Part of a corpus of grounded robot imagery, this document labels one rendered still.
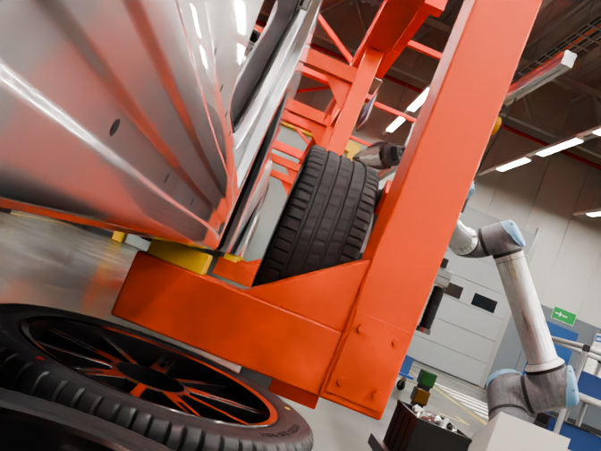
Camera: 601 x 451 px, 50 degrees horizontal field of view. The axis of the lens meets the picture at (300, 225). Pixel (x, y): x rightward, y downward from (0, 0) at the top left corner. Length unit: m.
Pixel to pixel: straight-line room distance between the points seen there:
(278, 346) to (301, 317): 0.09
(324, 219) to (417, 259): 0.33
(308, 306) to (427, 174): 0.43
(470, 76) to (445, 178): 0.26
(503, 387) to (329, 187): 1.21
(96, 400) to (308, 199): 0.99
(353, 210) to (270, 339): 0.49
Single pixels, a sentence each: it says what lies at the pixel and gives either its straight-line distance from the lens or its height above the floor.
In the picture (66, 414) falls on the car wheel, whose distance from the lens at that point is 0.84.
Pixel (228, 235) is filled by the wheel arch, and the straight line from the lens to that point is 2.50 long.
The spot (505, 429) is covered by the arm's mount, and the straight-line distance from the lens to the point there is 2.52.
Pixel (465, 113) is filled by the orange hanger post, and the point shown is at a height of 1.29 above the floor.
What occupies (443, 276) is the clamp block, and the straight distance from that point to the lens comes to 1.96.
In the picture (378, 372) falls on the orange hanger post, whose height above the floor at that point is 0.63.
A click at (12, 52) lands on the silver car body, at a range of 0.25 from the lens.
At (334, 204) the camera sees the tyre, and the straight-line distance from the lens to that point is 1.79.
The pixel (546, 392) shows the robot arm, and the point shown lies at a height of 0.72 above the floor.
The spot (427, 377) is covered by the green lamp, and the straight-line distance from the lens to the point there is 1.79.
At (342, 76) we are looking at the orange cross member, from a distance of 6.02.
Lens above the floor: 0.76
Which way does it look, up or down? 4 degrees up
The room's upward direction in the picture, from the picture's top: 22 degrees clockwise
